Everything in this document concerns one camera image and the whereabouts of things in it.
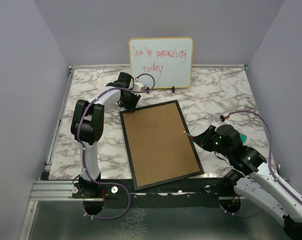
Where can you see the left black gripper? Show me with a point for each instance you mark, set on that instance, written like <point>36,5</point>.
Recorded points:
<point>131,107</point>

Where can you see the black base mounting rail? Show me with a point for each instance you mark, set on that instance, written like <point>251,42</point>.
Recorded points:
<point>190,192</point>

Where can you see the teal green eraser block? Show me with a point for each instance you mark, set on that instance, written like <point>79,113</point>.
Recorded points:
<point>243,137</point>

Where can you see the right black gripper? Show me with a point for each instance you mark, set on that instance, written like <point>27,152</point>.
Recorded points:
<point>203,138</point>

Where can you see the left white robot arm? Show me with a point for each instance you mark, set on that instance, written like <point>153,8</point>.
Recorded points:
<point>88,120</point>

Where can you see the aluminium table edge rail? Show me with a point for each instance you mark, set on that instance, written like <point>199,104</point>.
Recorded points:
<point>63,161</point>

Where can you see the yellow-framed whiteboard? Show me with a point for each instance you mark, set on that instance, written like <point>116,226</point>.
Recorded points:
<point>168,60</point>

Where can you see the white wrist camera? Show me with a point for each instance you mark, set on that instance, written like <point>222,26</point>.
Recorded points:
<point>224,117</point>
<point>138,86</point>

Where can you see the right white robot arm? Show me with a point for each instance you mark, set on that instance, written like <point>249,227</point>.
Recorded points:
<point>252,178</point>

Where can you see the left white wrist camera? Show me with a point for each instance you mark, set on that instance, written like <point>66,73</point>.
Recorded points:
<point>138,86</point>

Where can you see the black whiteboard stand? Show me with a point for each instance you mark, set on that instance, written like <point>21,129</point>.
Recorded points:
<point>171,90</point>

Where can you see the black picture frame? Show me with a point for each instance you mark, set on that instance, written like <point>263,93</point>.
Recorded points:
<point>158,147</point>

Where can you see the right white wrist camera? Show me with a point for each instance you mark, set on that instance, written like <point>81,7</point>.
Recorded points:
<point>224,117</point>

